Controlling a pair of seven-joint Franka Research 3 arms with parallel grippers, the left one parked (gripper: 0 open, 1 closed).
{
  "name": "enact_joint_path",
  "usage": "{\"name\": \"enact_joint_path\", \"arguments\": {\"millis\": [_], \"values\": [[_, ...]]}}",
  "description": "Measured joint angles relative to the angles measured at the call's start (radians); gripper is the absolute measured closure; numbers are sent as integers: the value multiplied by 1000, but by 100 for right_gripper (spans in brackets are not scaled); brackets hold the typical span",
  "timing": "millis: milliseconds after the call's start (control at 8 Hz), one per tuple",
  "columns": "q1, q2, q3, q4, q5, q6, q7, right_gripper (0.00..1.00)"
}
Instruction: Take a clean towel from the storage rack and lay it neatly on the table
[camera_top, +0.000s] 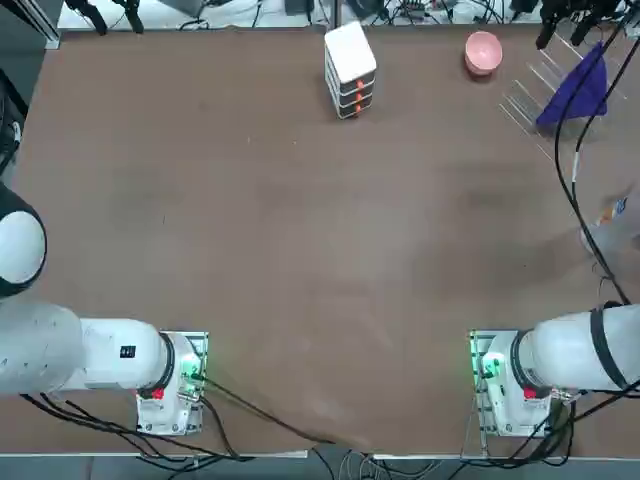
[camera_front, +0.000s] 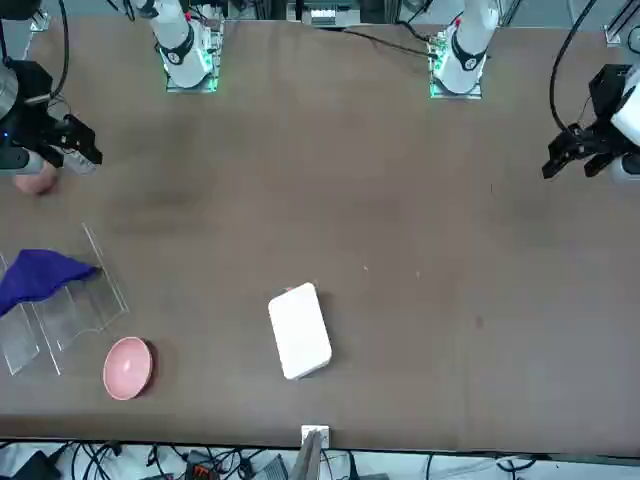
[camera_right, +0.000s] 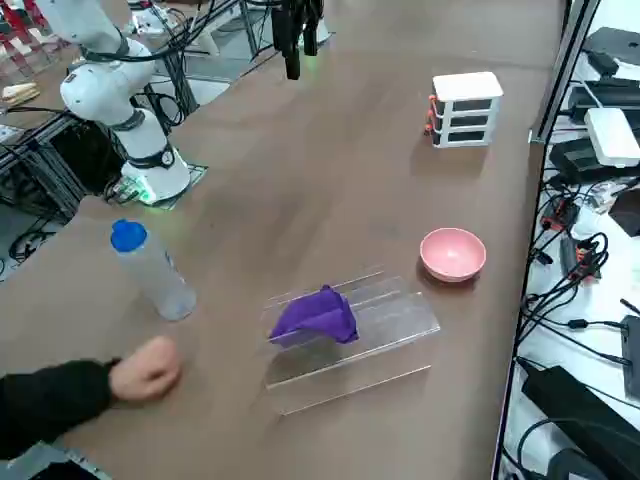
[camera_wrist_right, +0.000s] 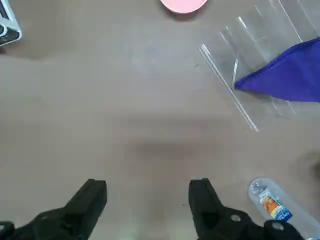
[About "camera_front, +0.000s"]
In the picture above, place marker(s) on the aluminium camera post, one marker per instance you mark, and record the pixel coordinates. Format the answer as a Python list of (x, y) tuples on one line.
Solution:
[(306, 460)]

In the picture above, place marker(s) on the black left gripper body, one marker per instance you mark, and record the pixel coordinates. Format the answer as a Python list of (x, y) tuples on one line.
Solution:
[(597, 137)]

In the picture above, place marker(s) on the white mini drawer cabinet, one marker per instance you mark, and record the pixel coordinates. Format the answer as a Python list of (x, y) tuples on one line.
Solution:
[(300, 335)]

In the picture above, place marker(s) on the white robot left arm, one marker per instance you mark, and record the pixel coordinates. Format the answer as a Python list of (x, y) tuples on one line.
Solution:
[(467, 55)]

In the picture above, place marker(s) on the white power strip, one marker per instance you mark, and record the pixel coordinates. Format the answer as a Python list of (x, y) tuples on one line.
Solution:
[(322, 17)]

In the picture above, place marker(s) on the large black power adapter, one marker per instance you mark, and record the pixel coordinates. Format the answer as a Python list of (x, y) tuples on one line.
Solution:
[(35, 465)]

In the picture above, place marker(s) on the purple microfibre towel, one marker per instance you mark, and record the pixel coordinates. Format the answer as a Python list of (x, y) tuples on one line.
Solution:
[(35, 275)]

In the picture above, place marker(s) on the pink bowl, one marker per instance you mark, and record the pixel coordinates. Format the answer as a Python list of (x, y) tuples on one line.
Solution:
[(127, 367)]

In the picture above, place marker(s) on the clear acrylic stepped rack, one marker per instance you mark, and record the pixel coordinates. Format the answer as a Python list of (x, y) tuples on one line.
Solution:
[(75, 310)]

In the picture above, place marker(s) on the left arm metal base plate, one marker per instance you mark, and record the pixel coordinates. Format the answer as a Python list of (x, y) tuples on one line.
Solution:
[(434, 75)]

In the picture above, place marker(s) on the aluminium corner bracket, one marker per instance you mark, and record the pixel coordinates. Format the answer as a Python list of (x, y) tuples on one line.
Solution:
[(40, 24), (614, 35)]

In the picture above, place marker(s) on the clear bottle blue cap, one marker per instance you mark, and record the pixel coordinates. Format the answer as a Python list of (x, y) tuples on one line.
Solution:
[(80, 167)]

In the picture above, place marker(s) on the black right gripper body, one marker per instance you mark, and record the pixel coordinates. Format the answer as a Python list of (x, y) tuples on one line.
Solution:
[(30, 130)]

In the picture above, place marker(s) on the black orange connector device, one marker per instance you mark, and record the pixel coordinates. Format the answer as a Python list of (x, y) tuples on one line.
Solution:
[(202, 471)]

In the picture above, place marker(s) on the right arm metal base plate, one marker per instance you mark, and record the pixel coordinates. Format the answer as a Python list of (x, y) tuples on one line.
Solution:
[(212, 60)]

